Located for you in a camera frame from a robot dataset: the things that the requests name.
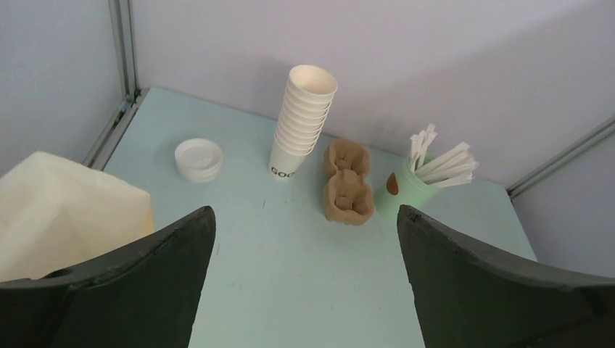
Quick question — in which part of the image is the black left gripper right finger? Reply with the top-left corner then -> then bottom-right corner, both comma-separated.
397,205 -> 614,347

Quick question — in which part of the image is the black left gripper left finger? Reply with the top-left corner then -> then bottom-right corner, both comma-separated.
1,206 -> 216,347

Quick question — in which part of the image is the stack of white paper cups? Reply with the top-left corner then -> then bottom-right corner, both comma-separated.
268,65 -> 338,180

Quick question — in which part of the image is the brown paper bag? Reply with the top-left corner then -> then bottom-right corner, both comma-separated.
1,152 -> 154,281

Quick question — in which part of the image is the green straw holder cup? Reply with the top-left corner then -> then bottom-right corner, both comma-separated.
373,158 -> 442,223

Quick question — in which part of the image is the bundle of white wrapped straws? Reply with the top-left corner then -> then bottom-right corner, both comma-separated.
402,124 -> 479,189

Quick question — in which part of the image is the aluminium frame post left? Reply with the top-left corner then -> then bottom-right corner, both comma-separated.
82,0 -> 146,170

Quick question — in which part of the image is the aluminium frame post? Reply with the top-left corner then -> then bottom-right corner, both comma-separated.
506,115 -> 614,200
82,0 -> 146,170

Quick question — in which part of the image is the aluminium frame post right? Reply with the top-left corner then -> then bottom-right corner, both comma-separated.
506,115 -> 614,200

